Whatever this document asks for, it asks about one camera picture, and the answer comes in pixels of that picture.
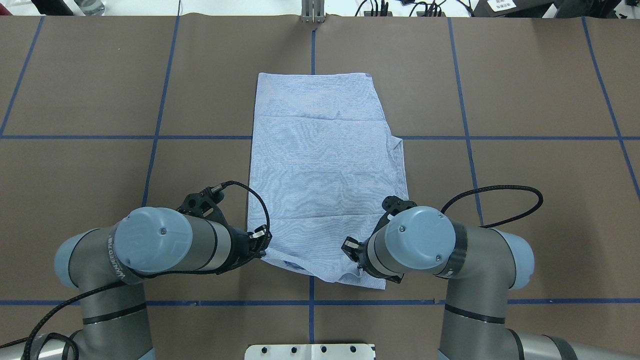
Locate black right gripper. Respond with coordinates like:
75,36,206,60
342,195,417,284

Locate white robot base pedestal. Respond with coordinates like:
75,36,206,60
244,343,377,360

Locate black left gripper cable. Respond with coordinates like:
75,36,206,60
0,180,272,360

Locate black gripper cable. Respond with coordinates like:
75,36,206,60
0,180,272,360
440,185,544,229

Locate blue striped button shirt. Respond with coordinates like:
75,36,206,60
249,72,409,290

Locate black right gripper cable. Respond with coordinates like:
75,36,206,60
440,185,544,229

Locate aluminium frame post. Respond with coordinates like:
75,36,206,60
300,0,326,24

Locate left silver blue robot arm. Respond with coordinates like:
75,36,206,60
1,181,272,360

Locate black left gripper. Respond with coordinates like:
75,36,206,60
177,186,273,273

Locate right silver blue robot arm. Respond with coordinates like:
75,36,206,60
342,196,639,360

